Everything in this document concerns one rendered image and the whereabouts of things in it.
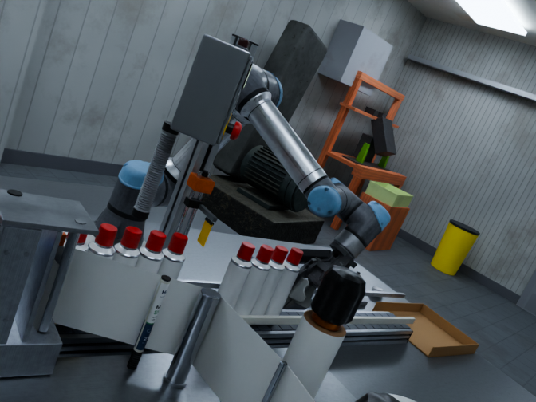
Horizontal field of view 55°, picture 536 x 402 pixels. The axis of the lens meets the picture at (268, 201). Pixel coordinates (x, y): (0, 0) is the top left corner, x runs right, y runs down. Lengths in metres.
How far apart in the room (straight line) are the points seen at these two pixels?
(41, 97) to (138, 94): 0.87
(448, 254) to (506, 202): 1.05
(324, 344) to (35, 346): 0.49
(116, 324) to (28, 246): 0.26
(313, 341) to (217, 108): 0.47
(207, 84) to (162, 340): 0.48
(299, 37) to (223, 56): 4.37
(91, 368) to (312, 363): 0.39
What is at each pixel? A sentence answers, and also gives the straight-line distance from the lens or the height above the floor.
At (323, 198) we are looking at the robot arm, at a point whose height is 1.24.
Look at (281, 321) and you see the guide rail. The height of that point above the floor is 0.91.
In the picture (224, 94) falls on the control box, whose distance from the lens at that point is 1.00.
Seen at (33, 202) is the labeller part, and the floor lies 1.14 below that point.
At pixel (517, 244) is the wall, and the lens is 7.27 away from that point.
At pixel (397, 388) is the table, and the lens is 1.50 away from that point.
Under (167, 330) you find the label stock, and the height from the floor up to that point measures 0.96.
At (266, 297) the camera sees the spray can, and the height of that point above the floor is 0.96.
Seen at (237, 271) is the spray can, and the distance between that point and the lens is 1.18.
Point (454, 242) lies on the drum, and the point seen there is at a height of 0.41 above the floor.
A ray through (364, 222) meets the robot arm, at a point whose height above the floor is 1.20.
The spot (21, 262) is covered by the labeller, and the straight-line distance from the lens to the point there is 0.81.
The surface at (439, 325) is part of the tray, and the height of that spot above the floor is 0.84.
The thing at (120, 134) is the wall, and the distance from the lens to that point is 4.98.
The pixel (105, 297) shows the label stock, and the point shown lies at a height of 0.99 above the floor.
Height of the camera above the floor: 1.46
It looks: 13 degrees down
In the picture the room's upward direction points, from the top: 23 degrees clockwise
